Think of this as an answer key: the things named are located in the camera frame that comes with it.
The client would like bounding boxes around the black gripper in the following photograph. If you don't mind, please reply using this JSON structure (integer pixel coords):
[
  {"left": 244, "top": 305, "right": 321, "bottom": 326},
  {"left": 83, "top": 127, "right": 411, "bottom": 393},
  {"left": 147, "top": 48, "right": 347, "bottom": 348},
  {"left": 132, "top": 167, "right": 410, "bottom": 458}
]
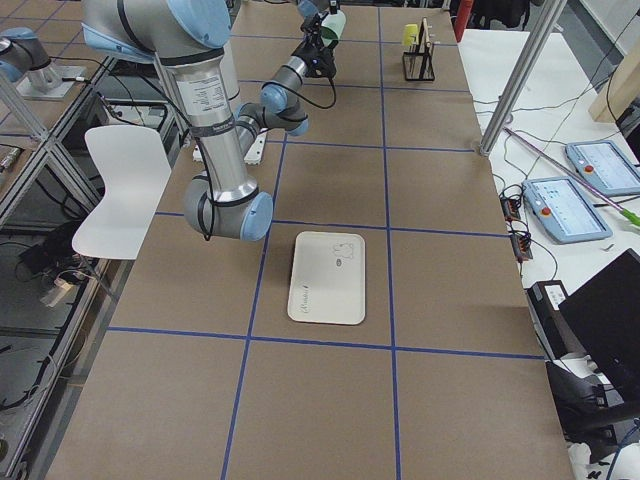
[{"left": 301, "top": 42, "right": 336, "bottom": 79}]

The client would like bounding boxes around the pale green cup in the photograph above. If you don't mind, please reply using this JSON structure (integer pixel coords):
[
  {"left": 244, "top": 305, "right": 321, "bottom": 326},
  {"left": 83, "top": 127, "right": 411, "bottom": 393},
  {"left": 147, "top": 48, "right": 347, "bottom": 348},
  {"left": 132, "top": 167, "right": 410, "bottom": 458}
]
[{"left": 320, "top": 10, "right": 346, "bottom": 45}]

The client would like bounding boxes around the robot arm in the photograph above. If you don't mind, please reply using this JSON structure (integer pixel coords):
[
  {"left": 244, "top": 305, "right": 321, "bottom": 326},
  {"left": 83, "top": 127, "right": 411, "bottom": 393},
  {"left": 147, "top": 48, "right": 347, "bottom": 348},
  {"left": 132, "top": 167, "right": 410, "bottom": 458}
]
[
  {"left": 83, "top": 1, "right": 273, "bottom": 241},
  {"left": 235, "top": 1, "right": 346, "bottom": 142}
]

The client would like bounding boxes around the grey third robot arm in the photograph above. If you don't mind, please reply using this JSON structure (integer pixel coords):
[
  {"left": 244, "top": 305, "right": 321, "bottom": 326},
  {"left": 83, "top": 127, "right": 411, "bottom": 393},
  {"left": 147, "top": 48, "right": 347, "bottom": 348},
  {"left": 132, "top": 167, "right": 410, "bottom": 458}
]
[{"left": 1, "top": 27, "right": 83, "bottom": 100}]

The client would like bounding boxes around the yellow-green cup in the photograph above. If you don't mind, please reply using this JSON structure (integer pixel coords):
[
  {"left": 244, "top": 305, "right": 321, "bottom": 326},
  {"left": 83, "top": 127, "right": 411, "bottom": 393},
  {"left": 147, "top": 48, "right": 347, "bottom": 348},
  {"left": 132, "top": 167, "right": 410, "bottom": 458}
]
[{"left": 402, "top": 23, "right": 419, "bottom": 49}]

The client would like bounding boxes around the cream rabbit tray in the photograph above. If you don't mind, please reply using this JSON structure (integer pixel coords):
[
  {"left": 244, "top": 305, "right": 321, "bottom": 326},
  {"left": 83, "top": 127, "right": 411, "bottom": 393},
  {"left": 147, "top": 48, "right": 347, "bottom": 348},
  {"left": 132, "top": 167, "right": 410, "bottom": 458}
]
[{"left": 287, "top": 231, "right": 366, "bottom": 326}]

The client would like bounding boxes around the red cylinder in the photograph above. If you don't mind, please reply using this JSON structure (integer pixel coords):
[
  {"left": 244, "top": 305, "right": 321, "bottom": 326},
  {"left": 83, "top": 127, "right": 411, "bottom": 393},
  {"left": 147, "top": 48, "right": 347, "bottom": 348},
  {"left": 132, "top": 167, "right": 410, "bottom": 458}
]
[{"left": 454, "top": 0, "right": 474, "bottom": 42}]

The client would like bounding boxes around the white plastic chair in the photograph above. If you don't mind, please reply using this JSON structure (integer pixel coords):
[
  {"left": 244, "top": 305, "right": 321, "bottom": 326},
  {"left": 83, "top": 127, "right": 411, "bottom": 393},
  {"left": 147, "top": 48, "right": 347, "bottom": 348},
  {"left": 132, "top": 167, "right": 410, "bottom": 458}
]
[{"left": 72, "top": 125, "right": 171, "bottom": 260}]

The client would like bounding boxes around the small electronics board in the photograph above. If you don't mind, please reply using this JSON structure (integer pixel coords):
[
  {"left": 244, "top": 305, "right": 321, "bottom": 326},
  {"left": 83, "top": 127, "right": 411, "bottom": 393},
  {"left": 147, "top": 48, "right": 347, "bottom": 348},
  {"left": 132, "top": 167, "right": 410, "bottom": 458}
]
[{"left": 500, "top": 197, "right": 521, "bottom": 222}]

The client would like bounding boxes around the near teach pendant tablet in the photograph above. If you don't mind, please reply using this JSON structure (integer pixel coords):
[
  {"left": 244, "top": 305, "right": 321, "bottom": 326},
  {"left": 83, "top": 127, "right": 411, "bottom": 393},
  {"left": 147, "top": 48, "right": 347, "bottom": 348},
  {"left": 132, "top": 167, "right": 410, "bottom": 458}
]
[{"left": 521, "top": 176, "right": 613, "bottom": 244}]

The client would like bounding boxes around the teach pendant tablet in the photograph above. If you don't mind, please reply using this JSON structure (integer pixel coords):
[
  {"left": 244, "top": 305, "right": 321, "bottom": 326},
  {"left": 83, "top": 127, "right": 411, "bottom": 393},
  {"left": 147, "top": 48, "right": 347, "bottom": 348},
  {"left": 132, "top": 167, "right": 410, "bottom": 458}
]
[
  {"left": 521, "top": 176, "right": 613, "bottom": 244},
  {"left": 565, "top": 140, "right": 639, "bottom": 196}
]

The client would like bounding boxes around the far teach pendant tablet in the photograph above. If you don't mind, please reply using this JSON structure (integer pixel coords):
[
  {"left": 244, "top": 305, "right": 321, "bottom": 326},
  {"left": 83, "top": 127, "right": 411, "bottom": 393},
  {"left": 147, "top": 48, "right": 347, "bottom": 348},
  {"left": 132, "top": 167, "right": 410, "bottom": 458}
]
[{"left": 565, "top": 140, "right": 639, "bottom": 196}]

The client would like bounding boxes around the black box with label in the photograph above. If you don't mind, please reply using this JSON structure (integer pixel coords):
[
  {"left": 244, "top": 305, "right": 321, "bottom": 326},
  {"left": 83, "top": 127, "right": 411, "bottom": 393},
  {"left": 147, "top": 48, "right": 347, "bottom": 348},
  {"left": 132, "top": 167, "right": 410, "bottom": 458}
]
[{"left": 526, "top": 280, "right": 571, "bottom": 358}]

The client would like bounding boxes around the pink green stick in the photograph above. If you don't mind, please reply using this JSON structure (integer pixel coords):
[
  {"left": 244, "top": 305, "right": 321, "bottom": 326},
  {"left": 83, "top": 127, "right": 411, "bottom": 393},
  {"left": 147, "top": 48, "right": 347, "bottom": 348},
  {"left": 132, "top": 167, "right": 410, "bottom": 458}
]
[{"left": 503, "top": 127, "right": 640, "bottom": 227}]

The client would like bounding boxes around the black laptop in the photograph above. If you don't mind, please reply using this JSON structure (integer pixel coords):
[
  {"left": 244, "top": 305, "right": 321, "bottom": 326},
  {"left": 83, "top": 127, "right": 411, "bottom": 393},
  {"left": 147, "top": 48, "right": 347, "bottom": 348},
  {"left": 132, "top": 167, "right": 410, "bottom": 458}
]
[{"left": 559, "top": 248, "right": 639, "bottom": 401}]

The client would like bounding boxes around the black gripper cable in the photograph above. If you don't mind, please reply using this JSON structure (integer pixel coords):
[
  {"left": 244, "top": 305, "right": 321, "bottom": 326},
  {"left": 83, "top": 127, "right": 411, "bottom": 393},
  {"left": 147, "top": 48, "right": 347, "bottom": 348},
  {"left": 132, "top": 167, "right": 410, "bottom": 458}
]
[{"left": 294, "top": 74, "right": 338, "bottom": 110}]

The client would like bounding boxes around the black wire cup rack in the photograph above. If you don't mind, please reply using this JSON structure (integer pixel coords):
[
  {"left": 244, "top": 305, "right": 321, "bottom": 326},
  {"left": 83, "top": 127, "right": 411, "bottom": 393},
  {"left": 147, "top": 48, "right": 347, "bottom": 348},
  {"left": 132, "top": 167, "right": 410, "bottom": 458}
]
[{"left": 402, "top": 41, "right": 436, "bottom": 82}]

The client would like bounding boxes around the wooden rack handle rod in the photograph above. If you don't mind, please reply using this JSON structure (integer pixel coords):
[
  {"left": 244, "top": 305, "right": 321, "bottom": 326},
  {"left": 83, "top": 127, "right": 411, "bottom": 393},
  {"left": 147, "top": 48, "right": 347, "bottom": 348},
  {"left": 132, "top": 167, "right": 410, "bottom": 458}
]
[{"left": 419, "top": 17, "right": 431, "bottom": 53}]

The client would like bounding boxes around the aluminium frame post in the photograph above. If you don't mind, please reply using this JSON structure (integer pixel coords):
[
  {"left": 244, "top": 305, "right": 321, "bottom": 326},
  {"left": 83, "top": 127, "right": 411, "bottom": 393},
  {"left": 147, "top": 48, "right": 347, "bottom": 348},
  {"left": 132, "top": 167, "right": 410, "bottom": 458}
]
[{"left": 479, "top": 0, "right": 567, "bottom": 157}]

